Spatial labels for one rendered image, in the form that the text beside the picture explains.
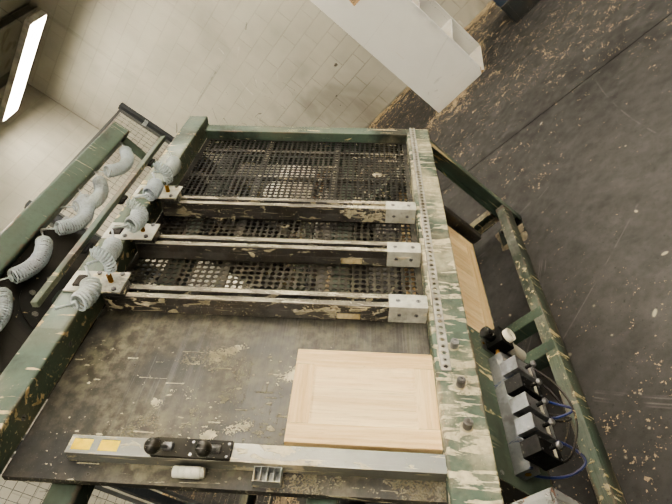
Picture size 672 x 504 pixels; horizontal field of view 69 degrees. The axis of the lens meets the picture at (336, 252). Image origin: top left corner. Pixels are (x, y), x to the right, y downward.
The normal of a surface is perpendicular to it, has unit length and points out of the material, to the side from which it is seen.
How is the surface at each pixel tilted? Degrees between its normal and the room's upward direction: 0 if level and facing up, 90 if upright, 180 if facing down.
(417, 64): 90
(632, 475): 0
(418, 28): 90
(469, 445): 51
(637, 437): 0
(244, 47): 90
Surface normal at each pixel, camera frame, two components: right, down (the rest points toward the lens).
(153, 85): -0.14, 0.69
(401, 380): 0.00, -0.79
